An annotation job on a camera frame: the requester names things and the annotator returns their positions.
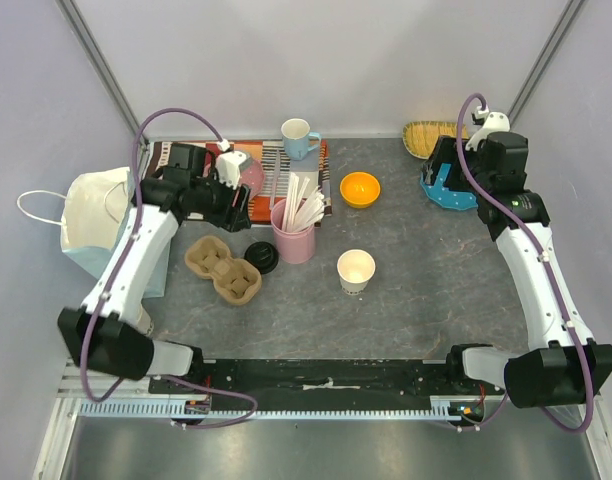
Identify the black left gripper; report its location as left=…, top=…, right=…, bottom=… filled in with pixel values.
left=192, top=170, right=252, bottom=233

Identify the black plastic cup lid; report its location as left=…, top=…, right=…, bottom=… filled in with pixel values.
left=244, top=241, right=280, bottom=275

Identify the light blue paper bag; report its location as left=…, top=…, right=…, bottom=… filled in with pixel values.
left=16, top=166, right=173, bottom=300

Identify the white paper coffee cup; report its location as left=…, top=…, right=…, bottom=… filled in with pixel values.
left=337, top=249, right=376, bottom=295

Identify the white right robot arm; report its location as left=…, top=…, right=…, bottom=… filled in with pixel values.
left=421, top=132, right=612, bottom=408

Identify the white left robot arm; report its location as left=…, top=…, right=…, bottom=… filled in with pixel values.
left=57, top=143, right=253, bottom=393

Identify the yellow woven tray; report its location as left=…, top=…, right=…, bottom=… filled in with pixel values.
left=402, top=121, right=457, bottom=160

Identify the pink polka dot plate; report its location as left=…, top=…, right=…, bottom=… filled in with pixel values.
left=239, top=157, right=265, bottom=199

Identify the blue polka dot plate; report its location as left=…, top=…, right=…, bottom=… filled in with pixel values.
left=420, top=160, right=477, bottom=211

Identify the white wrapped straw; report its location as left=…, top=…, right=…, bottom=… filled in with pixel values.
left=297, top=195, right=326, bottom=231
left=293, top=190, right=324, bottom=233
left=282, top=173, right=300, bottom=233

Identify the colourful striped placemat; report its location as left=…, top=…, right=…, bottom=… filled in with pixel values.
left=144, top=139, right=333, bottom=226

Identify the grey table knife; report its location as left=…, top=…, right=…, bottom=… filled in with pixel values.
left=269, top=149, right=281, bottom=211

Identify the brown cardboard cup carrier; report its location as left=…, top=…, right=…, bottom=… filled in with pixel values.
left=184, top=235, right=262, bottom=306

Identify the pink straw holder cup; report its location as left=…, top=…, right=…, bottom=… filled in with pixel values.
left=270, top=199, right=316, bottom=265

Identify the orange bowl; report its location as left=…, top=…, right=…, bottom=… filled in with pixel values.
left=340, top=171, right=381, bottom=209

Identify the light blue mug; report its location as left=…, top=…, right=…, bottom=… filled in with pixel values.
left=280, top=118, right=322, bottom=161

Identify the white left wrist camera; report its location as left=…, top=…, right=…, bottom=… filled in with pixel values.
left=215, top=150, right=252, bottom=190

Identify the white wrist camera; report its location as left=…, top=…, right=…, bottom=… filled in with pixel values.
left=215, top=150, right=252, bottom=190
left=465, top=108, right=510, bottom=151

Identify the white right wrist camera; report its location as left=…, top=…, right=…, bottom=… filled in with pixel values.
left=465, top=108, right=510, bottom=151

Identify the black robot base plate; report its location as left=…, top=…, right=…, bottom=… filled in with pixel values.
left=148, top=357, right=507, bottom=412

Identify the grey slotted cable duct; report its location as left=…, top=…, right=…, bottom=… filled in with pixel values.
left=78, top=398, right=466, bottom=421

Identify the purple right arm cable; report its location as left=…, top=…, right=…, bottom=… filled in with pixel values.
left=445, top=92, right=598, bottom=434

